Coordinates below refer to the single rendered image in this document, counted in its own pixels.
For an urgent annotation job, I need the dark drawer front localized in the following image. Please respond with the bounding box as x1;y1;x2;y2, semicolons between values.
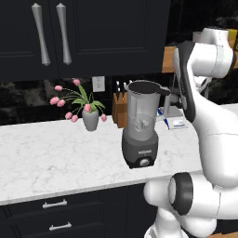
10;213;105;238
4;189;104;219

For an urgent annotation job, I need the grey vase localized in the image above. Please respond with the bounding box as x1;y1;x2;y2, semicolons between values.
81;109;100;132

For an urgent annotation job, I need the white wall socket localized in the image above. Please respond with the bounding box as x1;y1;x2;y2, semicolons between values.
91;75;106;93

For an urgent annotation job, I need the white and blue flat object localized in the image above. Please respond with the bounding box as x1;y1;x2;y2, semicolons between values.
157;107;190;130

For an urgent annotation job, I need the grey blender with clear jug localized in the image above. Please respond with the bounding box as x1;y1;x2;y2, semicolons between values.
121;79;172;170

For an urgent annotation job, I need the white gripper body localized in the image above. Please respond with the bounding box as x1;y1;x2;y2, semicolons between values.
194;75;216;94

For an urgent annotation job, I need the dark cabinet panel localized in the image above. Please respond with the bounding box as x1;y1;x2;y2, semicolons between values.
101;183;159;238

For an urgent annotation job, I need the dark cupboard door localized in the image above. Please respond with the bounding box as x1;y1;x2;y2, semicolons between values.
0;0;60;83
49;0;172;79

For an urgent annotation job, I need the pink tulip bunch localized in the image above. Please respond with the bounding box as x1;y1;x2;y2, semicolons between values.
49;77;108;124

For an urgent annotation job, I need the silver drawer handle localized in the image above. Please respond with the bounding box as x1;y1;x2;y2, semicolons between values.
48;221;73;232
42;199;68;209

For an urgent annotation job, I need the silver cupboard handle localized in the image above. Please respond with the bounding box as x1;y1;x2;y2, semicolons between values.
31;3;52;67
56;3;73;66

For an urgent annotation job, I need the wooden knife block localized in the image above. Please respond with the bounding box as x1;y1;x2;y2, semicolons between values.
112;91;129;129

